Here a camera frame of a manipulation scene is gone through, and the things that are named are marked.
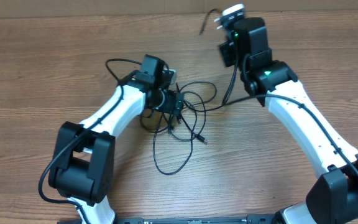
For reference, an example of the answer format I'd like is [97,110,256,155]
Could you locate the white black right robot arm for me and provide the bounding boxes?
[221,16,358,223]

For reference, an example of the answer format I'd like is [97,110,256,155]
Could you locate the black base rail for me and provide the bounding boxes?
[57,213,288,224]

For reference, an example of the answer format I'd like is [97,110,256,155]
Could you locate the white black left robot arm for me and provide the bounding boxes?
[39,55,183,223]

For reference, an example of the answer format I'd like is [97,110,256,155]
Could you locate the black USB-C cable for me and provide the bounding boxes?
[166,8,239,142]

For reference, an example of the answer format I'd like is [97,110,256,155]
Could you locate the black USB-A cable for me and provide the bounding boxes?
[140,90,209,175]

